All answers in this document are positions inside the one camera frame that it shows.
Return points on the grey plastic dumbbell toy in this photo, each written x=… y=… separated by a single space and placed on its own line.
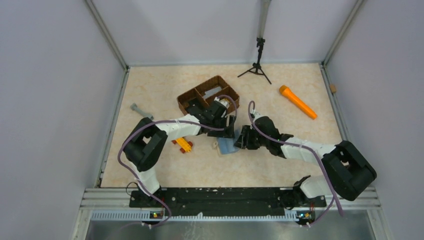
x=144 y=114

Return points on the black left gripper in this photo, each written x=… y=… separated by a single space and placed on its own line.
x=228 y=133

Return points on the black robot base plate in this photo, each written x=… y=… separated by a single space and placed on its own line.
x=226 y=201

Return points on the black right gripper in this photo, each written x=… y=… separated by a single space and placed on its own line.
x=244 y=141

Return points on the brown woven basket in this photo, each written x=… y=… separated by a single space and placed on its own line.
x=194 y=95

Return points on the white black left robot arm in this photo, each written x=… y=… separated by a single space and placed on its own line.
x=144 y=145

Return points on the black mini tripod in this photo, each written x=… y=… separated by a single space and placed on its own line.
x=256 y=68

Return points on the grey card in basket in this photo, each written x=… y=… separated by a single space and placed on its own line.
x=211 y=92

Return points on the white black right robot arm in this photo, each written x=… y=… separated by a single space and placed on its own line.
x=346 y=170

